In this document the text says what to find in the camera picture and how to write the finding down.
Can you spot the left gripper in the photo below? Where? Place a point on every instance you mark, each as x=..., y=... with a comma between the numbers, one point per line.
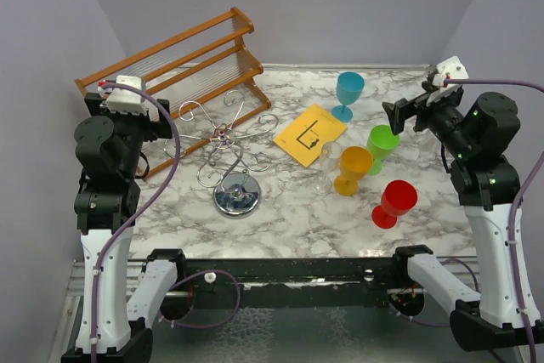
x=155, y=127

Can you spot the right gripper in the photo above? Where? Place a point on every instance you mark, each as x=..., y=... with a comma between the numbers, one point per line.
x=402, y=109

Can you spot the green plastic wine glass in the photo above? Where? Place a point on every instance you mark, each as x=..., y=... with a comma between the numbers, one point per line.
x=381, y=143

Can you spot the orange plastic wine glass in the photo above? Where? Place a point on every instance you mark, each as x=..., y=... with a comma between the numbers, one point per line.
x=355, y=163

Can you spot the clear wine glass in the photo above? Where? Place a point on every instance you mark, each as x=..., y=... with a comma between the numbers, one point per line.
x=330, y=155

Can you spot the chrome wine glass rack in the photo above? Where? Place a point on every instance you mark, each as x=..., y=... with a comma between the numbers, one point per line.
x=228, y=167

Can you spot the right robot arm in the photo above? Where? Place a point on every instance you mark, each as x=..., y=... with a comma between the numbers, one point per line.
x=503, y=313

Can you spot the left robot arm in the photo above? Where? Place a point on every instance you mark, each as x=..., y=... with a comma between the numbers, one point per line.
x=116, y=326

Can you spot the blue plastic wine glass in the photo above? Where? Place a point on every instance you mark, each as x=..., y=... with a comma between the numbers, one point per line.
x=349, y=88

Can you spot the wooden shelf rack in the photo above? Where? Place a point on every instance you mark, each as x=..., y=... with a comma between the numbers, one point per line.
x=208, y=76

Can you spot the red plastic wine glass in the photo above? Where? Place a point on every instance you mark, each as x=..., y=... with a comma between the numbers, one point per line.
x=398, y=198

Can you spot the yellow paper booklet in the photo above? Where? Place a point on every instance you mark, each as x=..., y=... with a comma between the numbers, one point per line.
x=304, y=138

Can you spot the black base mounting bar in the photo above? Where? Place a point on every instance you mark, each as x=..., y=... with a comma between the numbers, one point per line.
x=280, y=283

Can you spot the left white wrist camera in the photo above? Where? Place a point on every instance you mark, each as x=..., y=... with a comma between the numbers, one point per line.
x=124, y=101

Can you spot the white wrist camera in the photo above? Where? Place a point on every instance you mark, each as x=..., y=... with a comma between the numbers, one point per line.
x=124, y=101
x=450, y=69

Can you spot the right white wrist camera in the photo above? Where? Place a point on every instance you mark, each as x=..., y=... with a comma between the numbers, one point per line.
x=450, y=69

